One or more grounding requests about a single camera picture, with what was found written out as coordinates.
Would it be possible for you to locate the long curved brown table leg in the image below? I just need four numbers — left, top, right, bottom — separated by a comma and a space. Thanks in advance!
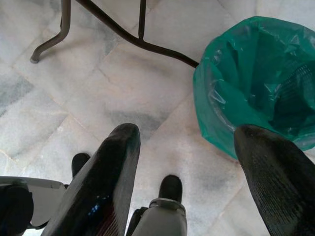
75, 0, 199, 68

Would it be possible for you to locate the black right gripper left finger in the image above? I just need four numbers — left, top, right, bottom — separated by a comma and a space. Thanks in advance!
41, 123, 141, 236

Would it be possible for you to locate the black robot right foot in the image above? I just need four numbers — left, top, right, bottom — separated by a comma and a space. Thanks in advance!
158, 175, 184, 201

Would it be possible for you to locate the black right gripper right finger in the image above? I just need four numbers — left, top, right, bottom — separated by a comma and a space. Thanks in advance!
233, 124, 315, 236

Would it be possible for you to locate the green plastic bin bag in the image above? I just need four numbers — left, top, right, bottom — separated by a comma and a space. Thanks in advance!
192, 16, 315, 160

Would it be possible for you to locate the short curved brown table leg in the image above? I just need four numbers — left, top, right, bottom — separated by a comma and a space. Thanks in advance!
30, 0, 72, 62

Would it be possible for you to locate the straight brown metal table strut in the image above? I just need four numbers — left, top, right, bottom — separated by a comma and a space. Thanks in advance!
138, 0, 146, 41

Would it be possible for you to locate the grey robot right leg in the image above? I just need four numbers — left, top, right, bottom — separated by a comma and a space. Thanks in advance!
131, 198, 188, 236

